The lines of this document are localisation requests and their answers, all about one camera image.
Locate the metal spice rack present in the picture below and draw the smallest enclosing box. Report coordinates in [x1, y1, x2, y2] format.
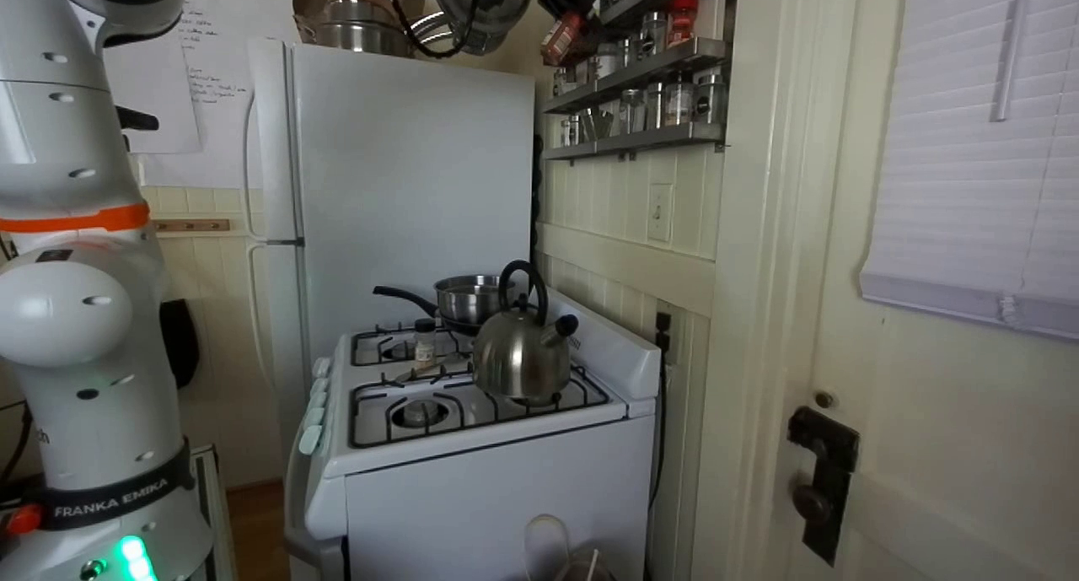
[539, 0, 736, 164]

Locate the white blind wand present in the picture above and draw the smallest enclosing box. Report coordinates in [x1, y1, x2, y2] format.
[993, 0, 1034, 123]

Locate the cream door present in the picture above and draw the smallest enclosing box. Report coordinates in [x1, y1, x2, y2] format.
[759, 0, 1079, 581]

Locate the handwritten paper sheet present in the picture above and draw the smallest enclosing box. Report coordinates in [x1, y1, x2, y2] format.
[139, 0, 298, 191]

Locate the white window blind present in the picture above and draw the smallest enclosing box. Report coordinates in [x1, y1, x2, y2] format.
[859, 0, 1079, 342]

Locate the steel saucepan with black handle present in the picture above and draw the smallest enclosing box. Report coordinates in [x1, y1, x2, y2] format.
[373, 274, 529, 336]

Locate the stack of steel pots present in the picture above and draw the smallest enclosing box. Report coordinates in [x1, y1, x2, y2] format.
[297, 0, 416, 58]

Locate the spice jar with red label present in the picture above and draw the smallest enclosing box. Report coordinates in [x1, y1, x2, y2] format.
[540, 11, 588, 67]

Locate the small black-lidded spice jar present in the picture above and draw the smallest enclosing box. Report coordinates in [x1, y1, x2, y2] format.
[413, 318, 438, 372]

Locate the freezer door handle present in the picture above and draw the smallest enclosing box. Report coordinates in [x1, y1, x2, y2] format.
[242, 92, 264, 238]

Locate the stove burner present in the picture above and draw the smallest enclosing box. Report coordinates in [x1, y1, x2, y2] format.
[472, 365, 610, 423]
[348, 377, 478, 449]
[350, 323, 475, 369]

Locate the refrigerator door handle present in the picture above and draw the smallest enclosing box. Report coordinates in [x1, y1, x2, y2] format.
[247, 242, 277, 390]

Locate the blank paper sheet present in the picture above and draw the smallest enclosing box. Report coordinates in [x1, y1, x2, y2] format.
[103, 31, 204, 155]

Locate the black cable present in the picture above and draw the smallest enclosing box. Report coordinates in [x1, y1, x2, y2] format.
[644, 336, 675, 581]

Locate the red-lidded spice jar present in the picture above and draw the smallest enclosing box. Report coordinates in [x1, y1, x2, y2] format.
[665, 0, 700, 50]

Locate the wall switch plate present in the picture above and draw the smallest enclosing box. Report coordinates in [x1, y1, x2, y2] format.
[647, 182, 674, 244]

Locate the black hanging pan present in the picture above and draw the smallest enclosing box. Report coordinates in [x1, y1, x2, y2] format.
[159, 298, 201, 390]

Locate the refrigerator freezer door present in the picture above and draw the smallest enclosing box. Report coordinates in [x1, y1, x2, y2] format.
[247, 39, 303, 245]

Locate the refrigerator main door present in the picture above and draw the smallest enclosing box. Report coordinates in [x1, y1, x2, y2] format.
[247, 240, 311, 474]

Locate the dark door knob with plate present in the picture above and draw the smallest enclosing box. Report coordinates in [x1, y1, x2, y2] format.
[788, 406, 862, 567]

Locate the steel kettle with black handle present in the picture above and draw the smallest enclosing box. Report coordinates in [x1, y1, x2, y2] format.
[471, 260, 582, 407]

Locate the glass spice jar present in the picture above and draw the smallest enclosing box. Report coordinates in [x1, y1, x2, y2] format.
[692, 66, 728, 126]
[663, 73, 695, 127]

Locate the row of spice jars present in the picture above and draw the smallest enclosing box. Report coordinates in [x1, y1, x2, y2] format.
[551, 11, 668, 98]
[558, 81, 667, 146]

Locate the white refrigerator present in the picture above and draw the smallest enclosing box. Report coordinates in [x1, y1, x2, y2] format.
[243, 37, 537, 481]

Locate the oven door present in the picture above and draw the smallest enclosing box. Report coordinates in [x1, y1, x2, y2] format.
[283, 433, 349, 581]

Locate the white gas stove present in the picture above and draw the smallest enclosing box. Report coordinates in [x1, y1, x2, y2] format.
[282, 288, 663, 581]

